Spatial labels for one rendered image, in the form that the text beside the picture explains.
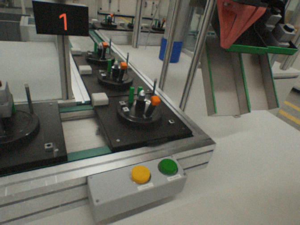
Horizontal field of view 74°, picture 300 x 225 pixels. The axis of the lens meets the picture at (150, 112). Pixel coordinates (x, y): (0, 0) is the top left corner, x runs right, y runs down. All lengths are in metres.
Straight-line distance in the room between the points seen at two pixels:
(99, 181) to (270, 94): 0.66
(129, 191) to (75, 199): 0.13
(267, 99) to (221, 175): 0.35
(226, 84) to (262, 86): 0.18
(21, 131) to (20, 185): 0.13
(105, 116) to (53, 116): 0.14
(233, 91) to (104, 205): 0.54
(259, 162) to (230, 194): 0.21
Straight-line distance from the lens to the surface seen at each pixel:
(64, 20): 0.57
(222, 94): 0.71
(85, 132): 0.62
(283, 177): 0.79
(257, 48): 0.66
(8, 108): 0.51
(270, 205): 0.68
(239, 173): 0.70
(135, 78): 0.86
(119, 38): 1.77
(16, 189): 0.46
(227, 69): 0.76
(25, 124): 0.55
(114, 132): 0.53
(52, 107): 0.64
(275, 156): 0.86
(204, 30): 0.66
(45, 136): 0.54
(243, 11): 0.36
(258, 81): 0.86
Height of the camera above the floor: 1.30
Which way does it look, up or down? 32 degrees down
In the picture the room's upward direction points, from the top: 10 degrees clockwise
